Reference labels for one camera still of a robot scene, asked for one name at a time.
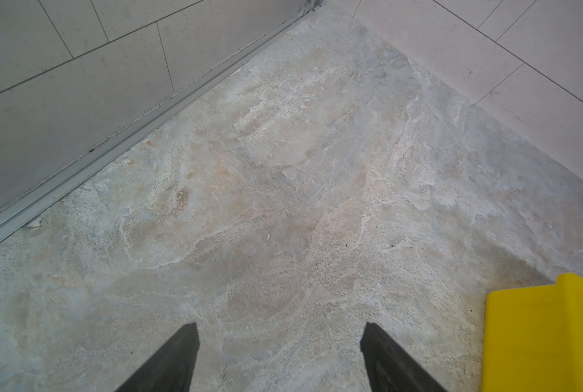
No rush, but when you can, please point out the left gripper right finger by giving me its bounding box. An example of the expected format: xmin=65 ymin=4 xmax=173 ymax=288
xmin=360 ymin=323 xmax=446 ymax=392

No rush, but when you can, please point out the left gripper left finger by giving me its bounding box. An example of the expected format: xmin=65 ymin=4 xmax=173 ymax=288
xmin=116 ymin=323 xmax=200 ymax=392

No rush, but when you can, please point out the yellow plastic bin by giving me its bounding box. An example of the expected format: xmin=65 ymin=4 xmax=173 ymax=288
xmin=482 ymin=274 xmax=583 ymax=391

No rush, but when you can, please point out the left aluminium corner profile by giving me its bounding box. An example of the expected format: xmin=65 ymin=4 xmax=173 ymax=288
xmin=0 ymin=1 xmax=322 ymax=243

